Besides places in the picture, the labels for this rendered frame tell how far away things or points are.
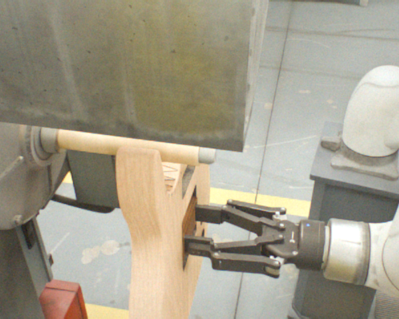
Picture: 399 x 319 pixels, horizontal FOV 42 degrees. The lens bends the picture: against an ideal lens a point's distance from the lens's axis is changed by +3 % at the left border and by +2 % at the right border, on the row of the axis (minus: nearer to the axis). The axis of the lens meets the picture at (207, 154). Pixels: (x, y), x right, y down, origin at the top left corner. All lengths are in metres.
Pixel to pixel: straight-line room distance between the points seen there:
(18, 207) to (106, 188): 0.34
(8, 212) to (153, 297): 0.21
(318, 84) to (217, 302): 1.69
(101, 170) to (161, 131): 0.56
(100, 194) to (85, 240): 1.24
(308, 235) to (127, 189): 0.30
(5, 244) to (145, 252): 0.40
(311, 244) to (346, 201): 0.77
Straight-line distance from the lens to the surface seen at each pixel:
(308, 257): 0.76
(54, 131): 0.66
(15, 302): 1.10
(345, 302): 1.86
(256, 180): 2.47
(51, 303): 1.30
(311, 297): 1.87
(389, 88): 1.38
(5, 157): 0.64
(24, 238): 1.14
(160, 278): 0.68
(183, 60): 0.38
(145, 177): 0.56
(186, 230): 0.77
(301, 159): 2.62
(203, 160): 0.62
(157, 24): 0.37
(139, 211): 0.59
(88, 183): 1.01
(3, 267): 1.02
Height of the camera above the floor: 1.65
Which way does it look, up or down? 39 degrees down
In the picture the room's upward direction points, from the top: straight up
